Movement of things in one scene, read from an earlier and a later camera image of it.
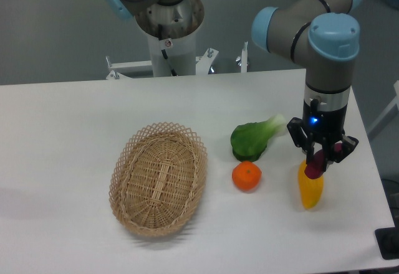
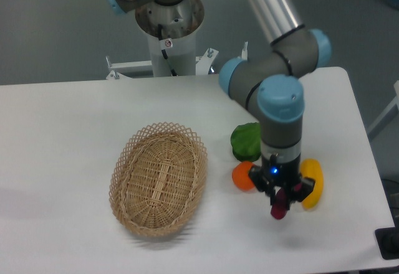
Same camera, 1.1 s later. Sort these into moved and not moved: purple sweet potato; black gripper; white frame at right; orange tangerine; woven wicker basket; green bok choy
Moved: purple sweet potato; black gripper
Not moved: woven wicker basket; white frame at right; green bok choy; orange tangerine
